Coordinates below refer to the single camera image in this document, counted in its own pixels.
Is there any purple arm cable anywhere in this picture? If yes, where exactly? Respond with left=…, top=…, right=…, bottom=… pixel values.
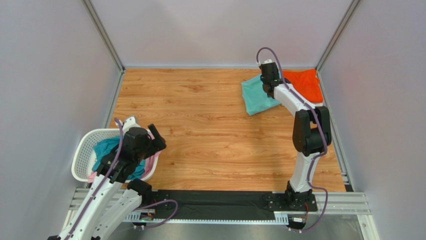
left=255, top=46, right=329, bottom=233
left=63, top=117, right=179, bottom=240

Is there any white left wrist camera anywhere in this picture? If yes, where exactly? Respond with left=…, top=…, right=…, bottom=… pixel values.
left=122, top=115, right=141, bottom=133

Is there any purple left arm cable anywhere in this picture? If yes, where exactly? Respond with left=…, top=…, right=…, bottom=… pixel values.
left=63, top=117, right=179, bottom=240

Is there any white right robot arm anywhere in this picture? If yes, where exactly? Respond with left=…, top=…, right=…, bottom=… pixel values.
left=259, top=59, right=332, bottom=211

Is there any pink t-shirt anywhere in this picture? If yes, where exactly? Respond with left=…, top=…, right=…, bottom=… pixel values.
left=88, top=130, right=161, bottom=180

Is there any aluminium frame post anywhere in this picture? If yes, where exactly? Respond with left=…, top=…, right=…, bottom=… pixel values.
left=81, top=0, right=126, bottom=73
left=315, top=0, right=362, bottom=72

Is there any light teal t-shirt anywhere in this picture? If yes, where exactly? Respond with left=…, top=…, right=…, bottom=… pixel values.
left=241, top=74, right=281, bottom=116

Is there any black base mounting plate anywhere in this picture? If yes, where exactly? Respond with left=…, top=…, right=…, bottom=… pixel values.
left=140, top=190, right=318, bottom=221

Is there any folded orange t-shirt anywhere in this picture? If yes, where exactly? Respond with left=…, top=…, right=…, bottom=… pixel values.
left=283, top=69, right=324, bottom=104

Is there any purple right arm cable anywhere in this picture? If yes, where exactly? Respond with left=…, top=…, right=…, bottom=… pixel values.
left=255, top=46, right=329, bottom=233

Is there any dark teal t-shirt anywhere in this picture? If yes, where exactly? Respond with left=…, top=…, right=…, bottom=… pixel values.
left=88, top=136, right=146, bottom=183

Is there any aluminium frame post right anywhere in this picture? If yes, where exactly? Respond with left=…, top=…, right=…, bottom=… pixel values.
left=315, top=0, right=362, bottom=72

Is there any aluminium frame post left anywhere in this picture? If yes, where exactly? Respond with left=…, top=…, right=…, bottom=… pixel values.
left=81, top=0, right=126, bottom=73

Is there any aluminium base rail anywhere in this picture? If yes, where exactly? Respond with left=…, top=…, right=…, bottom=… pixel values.
left=58, top=188, right=379, bottom=240

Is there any white perforated laundry basket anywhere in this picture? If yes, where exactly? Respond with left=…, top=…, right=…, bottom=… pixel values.
left=71, top=128, right=160, bottom=183

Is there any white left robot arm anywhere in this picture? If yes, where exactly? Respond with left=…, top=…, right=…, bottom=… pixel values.
left=50, top=117, right=167, bottom=240

